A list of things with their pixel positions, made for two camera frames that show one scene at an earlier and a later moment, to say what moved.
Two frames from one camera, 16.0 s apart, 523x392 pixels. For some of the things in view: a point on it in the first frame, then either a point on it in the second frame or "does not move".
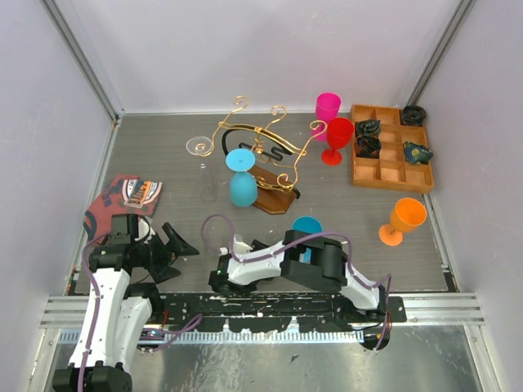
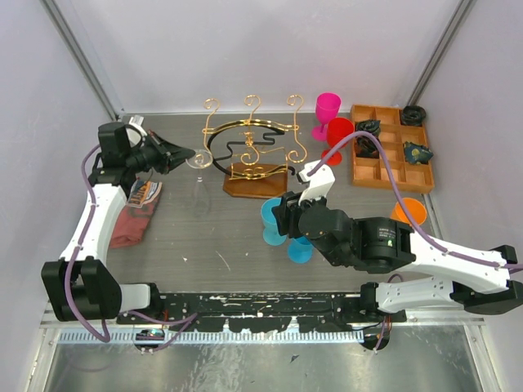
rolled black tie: (413, 115) does not move
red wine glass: (339, 132) does not move
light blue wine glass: (243, 185) -> (270, 232)
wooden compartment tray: (391, 170) does not move
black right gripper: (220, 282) -> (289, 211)
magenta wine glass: (328, 106) does not move
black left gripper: (162, 270) -> (171, 157)
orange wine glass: (407, 214) does not move
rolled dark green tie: (368, 126) does not move
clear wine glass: (199, 145) -> (200, 159)
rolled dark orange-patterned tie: (368, 146) does not move
